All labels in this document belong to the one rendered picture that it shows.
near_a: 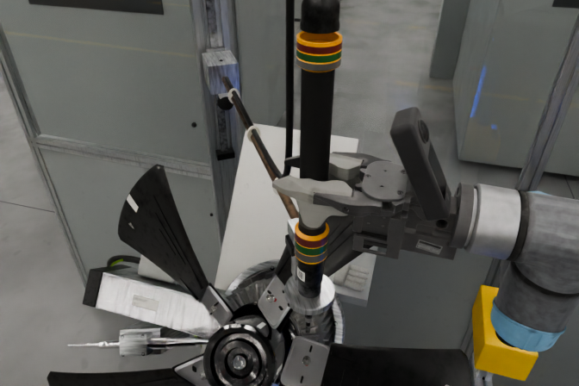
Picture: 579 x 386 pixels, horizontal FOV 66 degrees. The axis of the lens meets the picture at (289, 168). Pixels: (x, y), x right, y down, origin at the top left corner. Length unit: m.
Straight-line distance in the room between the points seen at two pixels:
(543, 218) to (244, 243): 0.67
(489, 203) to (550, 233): 0.06
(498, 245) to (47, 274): 2.57
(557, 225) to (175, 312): 0.71
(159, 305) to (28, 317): 1.73
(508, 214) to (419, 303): 1.23
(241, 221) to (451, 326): 1.00
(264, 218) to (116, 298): 0.35
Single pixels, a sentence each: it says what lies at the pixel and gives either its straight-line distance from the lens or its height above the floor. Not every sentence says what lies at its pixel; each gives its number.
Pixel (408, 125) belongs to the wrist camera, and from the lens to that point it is 0.43.
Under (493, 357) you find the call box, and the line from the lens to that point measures 1.05.
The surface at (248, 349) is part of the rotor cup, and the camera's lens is 0.74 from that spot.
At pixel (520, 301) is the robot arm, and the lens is 0.56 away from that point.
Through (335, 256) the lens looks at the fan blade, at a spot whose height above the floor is 1.35.
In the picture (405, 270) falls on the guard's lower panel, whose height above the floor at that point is 0.73.
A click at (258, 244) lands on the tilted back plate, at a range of 1.00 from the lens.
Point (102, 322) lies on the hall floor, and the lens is 2.48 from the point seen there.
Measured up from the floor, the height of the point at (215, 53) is 1.48.
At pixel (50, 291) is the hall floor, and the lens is 2.73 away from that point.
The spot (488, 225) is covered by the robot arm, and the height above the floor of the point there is 1.56.
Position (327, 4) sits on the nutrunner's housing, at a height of 1.75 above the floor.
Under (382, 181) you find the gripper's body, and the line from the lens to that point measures 0.49.
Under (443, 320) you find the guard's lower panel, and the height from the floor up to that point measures 0.52.
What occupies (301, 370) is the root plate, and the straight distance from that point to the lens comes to 0.78.
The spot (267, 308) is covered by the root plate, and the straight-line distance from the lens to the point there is 0.78.
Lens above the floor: 1.85
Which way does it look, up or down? 34 degrees down
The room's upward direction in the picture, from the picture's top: straight up
